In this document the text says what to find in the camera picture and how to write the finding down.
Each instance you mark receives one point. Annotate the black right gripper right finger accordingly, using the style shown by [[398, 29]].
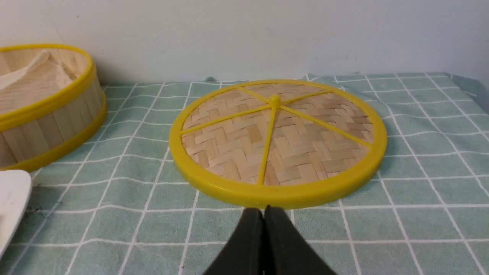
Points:
[[287, 252]]

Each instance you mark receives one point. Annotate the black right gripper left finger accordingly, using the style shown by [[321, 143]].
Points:
[[241, 255]]

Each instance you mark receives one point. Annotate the white square plate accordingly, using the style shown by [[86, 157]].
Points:
[[15, 192]]

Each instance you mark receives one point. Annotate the yellow woven bamboo steamer lid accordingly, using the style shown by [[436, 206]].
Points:
[[284, 143]]

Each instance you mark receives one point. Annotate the green checkered tablecloth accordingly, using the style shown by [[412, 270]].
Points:
[[117, 204]]

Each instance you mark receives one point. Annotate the yellow bamboo steamer basket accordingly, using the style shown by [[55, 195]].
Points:
[[39, 134]]

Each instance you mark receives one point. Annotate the white steamer liner cloth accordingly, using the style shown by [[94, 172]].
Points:
[[30, 75]]

